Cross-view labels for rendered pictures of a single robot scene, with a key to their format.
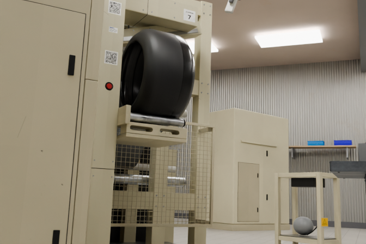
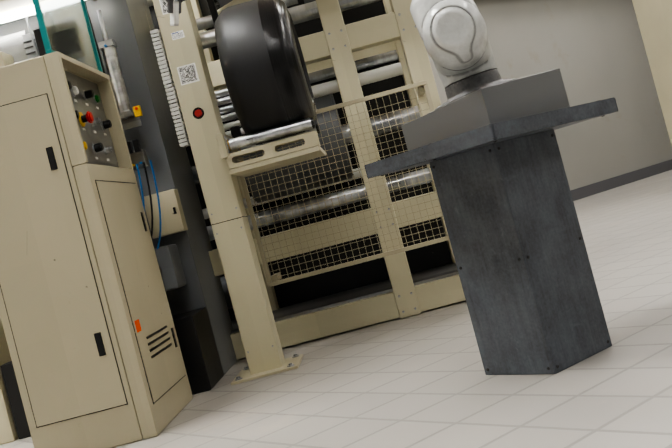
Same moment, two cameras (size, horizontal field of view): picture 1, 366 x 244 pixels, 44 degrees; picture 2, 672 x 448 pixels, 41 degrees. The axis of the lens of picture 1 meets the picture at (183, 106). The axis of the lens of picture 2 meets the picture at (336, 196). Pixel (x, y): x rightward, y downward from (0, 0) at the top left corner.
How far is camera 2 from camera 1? 1.83 m
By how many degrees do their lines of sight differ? 32
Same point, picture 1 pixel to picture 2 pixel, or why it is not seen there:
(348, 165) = (380, 166)
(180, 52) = (259, 32)
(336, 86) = not seen: outside the picture
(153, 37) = (221, 26)
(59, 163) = (76, 266)
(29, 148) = (41, 261)
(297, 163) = not seen: outside the picture
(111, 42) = (182, 53)
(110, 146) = (226, 189)
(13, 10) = not seen: outside the picture
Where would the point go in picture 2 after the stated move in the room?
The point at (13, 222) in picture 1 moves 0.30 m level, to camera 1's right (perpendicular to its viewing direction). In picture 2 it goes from (53, 336) to (120, 321)
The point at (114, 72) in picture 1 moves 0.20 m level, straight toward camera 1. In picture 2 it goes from (199, 92) to (172, 90)
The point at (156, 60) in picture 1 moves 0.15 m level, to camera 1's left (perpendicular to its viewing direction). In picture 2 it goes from (228, 61) to (197, 73)
